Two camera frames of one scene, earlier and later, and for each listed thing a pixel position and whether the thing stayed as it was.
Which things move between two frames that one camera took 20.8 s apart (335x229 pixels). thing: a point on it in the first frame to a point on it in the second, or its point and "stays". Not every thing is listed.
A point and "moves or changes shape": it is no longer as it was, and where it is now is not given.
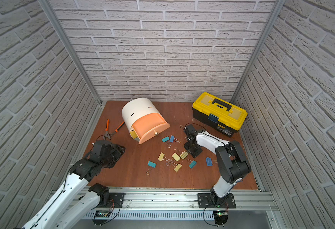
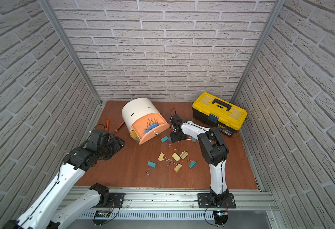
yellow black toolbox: (220, 114) stays
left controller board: (101, 216) stays
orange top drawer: (149, 127) stays
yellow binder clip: (162, 157) stays
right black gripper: (194, 154) to (174, 138)
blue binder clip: (209, 161) moves or changes shape
